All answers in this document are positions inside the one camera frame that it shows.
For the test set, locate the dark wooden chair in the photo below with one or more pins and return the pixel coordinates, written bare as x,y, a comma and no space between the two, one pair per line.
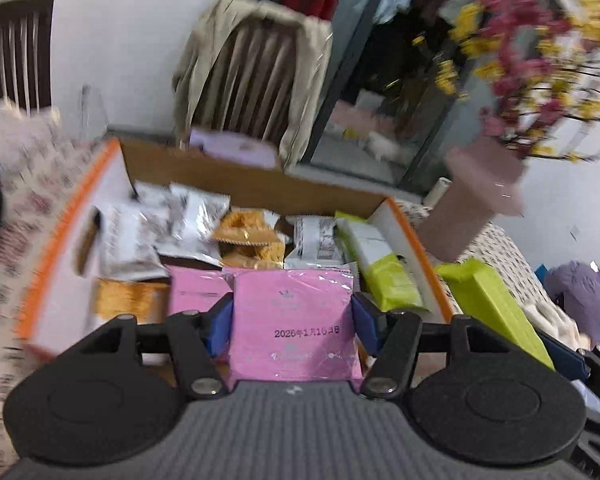
20,10

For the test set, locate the small silver candy packets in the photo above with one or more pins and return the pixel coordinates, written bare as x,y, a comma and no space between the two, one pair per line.
130,300

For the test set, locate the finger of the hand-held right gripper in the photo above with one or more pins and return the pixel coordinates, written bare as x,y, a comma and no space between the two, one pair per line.
565,357

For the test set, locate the grey silver snack packet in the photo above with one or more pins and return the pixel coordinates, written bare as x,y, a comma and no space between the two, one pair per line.
152,195

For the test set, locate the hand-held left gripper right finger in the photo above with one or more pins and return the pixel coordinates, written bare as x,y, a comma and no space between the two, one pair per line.
367,325

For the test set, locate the silver white snack packet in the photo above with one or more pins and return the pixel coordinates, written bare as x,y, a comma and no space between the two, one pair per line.
130,240

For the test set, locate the brown wooden chair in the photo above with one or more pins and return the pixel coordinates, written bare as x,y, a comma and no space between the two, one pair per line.
260,80

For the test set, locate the small white snack packet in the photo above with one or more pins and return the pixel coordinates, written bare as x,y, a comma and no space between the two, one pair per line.
315,242
195,225

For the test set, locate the pink snack packet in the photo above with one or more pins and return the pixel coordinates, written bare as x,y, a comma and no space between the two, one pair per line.
295,320
195,290

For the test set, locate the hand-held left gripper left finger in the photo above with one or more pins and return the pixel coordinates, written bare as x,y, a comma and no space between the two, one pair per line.
220,325

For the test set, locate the chair with beige jacket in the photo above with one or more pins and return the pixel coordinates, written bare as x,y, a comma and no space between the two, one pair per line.
205,60

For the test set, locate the red cardboard box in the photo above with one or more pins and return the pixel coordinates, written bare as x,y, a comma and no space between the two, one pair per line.
205,175

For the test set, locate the orange cracker packet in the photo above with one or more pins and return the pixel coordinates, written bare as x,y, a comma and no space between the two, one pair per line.
245,232

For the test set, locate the purple cloth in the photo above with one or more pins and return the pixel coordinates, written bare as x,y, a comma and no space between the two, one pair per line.
580,295

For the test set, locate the pink vase yellow blossoms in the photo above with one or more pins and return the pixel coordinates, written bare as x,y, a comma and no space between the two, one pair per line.
350,85

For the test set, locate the small green snack packet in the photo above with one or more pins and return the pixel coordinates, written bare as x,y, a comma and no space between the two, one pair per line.
390,280

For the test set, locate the long green snack packet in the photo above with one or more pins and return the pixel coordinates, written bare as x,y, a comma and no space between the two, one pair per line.
490,305

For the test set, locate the yellow and pink blossom branches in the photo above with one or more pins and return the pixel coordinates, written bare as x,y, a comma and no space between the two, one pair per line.
530,60

